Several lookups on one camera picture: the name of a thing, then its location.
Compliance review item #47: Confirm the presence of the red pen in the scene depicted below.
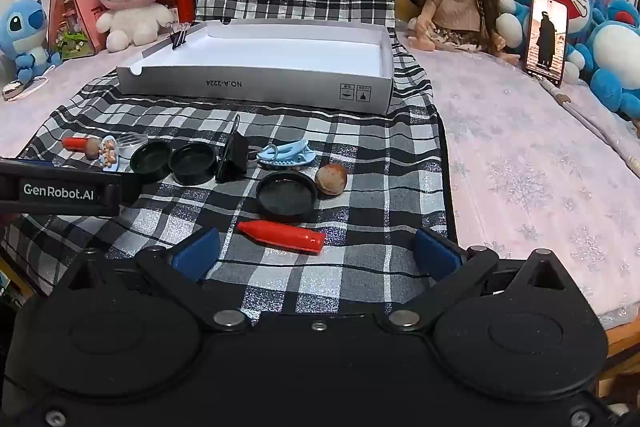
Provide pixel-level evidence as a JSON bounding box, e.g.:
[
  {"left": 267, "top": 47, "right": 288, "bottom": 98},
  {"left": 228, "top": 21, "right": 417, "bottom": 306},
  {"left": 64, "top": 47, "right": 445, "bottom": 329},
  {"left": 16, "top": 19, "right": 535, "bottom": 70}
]
[{"left": 236, "top": 220, "right": 327, "bottom": 254}]

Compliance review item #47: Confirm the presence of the white cardboard box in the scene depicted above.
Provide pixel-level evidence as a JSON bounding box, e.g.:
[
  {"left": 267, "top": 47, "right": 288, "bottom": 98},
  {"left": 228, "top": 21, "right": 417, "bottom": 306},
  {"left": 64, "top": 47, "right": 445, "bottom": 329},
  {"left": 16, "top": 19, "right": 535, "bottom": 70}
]
[{"left": 116, "top": 19, "right": 394, "bottom": 116}]

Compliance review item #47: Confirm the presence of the blue alien plush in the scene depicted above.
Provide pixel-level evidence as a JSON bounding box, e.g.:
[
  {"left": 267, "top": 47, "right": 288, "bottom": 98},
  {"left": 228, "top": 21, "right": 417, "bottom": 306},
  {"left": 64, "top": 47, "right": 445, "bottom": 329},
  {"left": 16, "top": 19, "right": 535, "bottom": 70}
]
[{"left": 0, "top": 0, "right": 64, "bottom": 84}]

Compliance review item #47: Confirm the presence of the large black binder clip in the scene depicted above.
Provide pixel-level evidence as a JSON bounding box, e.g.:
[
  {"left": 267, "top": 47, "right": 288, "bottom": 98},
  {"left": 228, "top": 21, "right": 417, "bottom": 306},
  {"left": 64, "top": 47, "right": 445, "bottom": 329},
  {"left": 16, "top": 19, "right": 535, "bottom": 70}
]
[{"left": 215, "top": 114, "right": 251, "bottom": 184}]

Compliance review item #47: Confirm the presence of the pale braided cable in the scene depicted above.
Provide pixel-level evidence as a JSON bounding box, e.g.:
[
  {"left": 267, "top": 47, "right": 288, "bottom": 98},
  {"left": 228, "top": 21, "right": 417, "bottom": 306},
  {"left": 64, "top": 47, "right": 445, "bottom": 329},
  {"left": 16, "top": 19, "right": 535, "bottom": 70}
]
[{"left": 536, "top": 76, "right": 640, "bottom": 180}]

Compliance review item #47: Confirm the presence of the black round lid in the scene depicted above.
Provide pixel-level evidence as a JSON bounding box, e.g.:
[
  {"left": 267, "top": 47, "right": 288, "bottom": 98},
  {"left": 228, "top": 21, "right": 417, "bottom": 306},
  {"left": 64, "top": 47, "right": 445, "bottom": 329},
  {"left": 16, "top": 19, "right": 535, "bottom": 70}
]
[
  {"left": 167, "top": 142, "right": 217, "bottom": 186},
  {"left": 255, "top": 170, "right": 319, "bottom": 224},
  {"left": 129, "top": 139, "right": 174, "bottom": 184}
]

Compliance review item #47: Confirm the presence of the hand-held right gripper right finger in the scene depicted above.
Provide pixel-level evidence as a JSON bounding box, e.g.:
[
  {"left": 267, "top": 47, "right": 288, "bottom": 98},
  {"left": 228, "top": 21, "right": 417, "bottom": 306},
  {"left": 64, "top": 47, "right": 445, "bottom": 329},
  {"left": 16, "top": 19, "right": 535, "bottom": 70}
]
[{"left": 382, "top": 227, "right": 576, "bottom": 333}]

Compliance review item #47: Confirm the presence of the smartphone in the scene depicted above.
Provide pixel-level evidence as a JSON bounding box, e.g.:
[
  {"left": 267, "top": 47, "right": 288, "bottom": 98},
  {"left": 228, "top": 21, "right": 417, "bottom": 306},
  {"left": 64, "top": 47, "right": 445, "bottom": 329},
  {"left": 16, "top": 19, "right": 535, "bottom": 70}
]
[{"left": 524, "top": 0, "right": 569, "bottom": 86}]

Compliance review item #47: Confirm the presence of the blue white round plush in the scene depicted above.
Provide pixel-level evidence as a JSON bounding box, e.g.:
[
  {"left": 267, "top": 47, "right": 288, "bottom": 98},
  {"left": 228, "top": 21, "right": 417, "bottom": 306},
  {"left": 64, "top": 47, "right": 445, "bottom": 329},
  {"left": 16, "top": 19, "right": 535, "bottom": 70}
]
[{"left": 580, "top": 0, "right": 640, "bottom": 120}]

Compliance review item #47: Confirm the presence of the white cord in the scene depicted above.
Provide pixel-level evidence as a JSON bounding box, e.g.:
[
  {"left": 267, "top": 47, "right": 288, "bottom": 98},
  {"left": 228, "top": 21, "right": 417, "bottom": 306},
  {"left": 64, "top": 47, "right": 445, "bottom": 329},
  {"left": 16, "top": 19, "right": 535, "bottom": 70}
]
[{"left": 19, "top": 66, "right": 57, "bottom": 95}]

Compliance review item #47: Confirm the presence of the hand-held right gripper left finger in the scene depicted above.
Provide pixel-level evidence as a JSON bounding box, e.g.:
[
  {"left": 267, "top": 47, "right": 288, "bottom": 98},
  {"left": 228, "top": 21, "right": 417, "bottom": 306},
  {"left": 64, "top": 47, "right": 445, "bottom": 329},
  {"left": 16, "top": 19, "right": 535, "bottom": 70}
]
[{"left": 52, "top": 227, "right": 258, "bottom": 333}]

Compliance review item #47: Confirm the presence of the pink miniature house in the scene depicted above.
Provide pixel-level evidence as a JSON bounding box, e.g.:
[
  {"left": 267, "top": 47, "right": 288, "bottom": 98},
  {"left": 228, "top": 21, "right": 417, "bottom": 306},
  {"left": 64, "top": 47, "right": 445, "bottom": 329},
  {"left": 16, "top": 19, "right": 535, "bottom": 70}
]
[{"left": 46, "top": 0, "right": 110, "bottom": 59}]

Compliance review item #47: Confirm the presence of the small black binder clip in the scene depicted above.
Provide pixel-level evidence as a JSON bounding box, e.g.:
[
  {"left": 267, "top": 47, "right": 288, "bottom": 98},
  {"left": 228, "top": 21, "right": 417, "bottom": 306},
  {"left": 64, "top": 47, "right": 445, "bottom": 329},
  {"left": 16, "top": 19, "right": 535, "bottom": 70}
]
[{"left": 167, "top": 21, "right": 191, "bottom": 52}]

